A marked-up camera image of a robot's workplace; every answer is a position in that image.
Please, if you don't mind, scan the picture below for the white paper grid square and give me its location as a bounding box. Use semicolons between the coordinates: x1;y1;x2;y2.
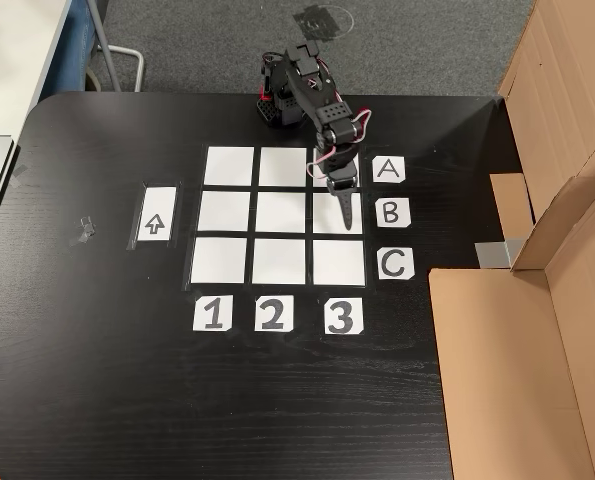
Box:
204;146;255;186
255;191;307;234
258;146;308;187
190;237;248;285
312;240;367;286
312;147;362;188
251;238;307;285
312;192;364;234
197;191;252;233

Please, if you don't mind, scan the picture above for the paper sheet number 2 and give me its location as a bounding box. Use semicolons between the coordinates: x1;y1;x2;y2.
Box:
254;294;295;332

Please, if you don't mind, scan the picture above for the black floor tape patch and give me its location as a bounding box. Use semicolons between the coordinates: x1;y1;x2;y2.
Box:
292;4;354;44

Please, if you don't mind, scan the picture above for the brown cardboard panel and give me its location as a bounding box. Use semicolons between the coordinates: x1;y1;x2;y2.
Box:
490;0;595;274
428;174;595;480

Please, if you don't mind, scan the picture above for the paper sheet letter B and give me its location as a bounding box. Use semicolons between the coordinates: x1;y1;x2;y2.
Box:
375;198;412;229

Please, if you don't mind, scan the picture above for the paper sheet letter C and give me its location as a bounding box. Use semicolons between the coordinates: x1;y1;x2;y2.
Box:
377;248;416;281

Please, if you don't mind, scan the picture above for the grey metal desk leg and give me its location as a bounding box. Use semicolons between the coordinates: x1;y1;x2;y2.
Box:
94;0;146;94

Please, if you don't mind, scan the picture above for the paper sheet letter A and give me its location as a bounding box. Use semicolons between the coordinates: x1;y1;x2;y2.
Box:
372;156;406;185

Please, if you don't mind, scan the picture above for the grey tape strip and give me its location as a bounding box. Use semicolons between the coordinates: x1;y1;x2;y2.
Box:
475;238;526;271

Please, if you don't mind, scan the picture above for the crumpled clear tape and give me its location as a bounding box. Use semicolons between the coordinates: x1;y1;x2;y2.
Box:
70;215;96;246

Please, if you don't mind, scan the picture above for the red white servo cable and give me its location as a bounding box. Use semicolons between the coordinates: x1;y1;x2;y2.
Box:
306;59;373;179

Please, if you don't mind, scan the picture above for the paper sheet number 3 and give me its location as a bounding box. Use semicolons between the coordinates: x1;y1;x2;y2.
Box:
324;297;365;335

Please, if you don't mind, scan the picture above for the paper sheet number 1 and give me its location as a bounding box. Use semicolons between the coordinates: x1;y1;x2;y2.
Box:
192;294;234;332

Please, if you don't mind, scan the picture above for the white desk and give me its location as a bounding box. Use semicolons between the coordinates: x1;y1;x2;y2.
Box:
0;0;73;139

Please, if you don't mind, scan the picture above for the white arrow paper sheet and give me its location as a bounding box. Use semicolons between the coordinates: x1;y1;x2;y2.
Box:
136;186;177;242

